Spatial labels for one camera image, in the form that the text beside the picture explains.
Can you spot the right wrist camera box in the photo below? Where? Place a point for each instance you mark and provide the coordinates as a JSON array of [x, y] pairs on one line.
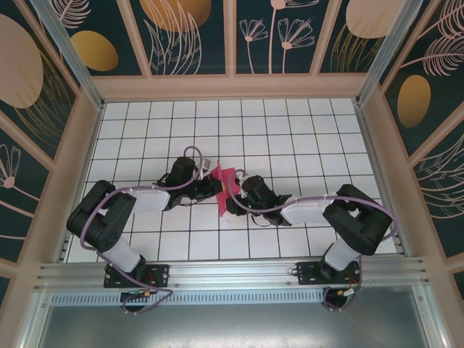
[[237, 206]]

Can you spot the yellow power connector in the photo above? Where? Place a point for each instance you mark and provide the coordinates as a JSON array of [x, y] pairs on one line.
[[342, 292]]

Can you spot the dark panel feather outlines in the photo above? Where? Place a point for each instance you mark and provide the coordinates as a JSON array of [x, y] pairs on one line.
[[442, 188]]

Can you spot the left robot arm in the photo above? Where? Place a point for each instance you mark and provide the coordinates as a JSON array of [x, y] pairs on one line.
[[152, 201]]

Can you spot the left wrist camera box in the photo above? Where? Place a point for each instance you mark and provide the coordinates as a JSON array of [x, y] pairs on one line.
[[213, 185]]

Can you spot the small black circuit board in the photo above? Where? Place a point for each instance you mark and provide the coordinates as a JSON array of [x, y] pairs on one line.
[[132, 296]]

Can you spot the dark panel orange oval feathers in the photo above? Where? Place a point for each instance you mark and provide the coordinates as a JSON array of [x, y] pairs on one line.
[[413, 101]]

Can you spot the aluminium side rail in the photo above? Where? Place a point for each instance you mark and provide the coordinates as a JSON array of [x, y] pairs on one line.
[[96, 127], [376, 163]]

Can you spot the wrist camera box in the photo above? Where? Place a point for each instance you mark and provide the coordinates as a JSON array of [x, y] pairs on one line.
[[237, 206], [213, 185]]

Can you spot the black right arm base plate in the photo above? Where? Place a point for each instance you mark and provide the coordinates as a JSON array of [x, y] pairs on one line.
[[308, 275]]

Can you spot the aluminium corner post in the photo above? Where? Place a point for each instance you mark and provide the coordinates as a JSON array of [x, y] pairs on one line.
[[69, 47], [388, 47]]

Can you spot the dark panel single flower outline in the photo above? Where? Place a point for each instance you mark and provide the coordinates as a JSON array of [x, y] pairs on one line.
[[18, 203]]

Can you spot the long aluminium mounting rail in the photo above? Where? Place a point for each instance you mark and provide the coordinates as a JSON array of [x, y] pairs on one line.
[[232, 272]]

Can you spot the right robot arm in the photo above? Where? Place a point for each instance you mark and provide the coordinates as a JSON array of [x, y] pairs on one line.
[[304, 212]]

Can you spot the dark panel with orange oval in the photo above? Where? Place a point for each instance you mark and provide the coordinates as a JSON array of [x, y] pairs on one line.
[[94, 50]]

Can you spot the dark panel with flower outlines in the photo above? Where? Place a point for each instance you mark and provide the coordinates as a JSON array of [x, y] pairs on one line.
[[268, 54]]

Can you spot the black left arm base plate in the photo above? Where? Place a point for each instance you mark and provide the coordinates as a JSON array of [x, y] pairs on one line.
[[159, 275]]

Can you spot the grey metal sheet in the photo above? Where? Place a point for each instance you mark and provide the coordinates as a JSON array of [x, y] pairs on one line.
[[232, 326]]

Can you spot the dark panel large pale oval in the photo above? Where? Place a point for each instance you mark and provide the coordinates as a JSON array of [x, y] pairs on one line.
[[21, 72]]

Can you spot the dark panel with pale circle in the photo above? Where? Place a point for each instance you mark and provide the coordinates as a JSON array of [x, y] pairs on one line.
[[362, 18]]

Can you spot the dark panel orange circle leaves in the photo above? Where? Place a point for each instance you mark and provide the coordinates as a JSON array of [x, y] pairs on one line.
[[174, 21]]

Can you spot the pink cloth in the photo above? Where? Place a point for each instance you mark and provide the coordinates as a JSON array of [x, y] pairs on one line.
[[222, 177]]

